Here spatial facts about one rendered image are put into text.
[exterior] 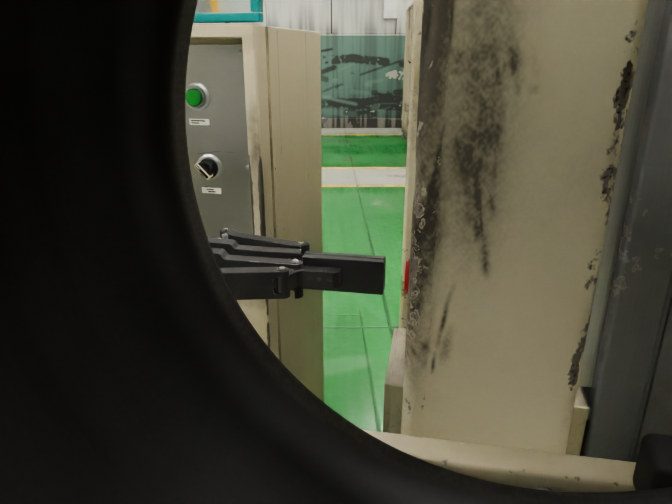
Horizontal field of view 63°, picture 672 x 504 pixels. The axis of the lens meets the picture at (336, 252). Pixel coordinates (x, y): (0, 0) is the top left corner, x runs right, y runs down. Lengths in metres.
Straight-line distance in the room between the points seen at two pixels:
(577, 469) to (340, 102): 8.74
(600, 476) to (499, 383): 0.10
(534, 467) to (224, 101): 0.60
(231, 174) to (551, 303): 0.54
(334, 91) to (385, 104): 0.84
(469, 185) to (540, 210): 0.05
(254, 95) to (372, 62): 8.35
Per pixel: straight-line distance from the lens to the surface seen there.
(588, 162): 0.38
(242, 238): 0.53
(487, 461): 0.46
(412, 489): 0.36
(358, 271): 0.46
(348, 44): 9.05
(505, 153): 0.37
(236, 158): 0.81
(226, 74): 0.80
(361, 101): 9.09
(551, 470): 0.46
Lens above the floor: 1.24
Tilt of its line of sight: 21 degrees down
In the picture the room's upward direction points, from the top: straight up
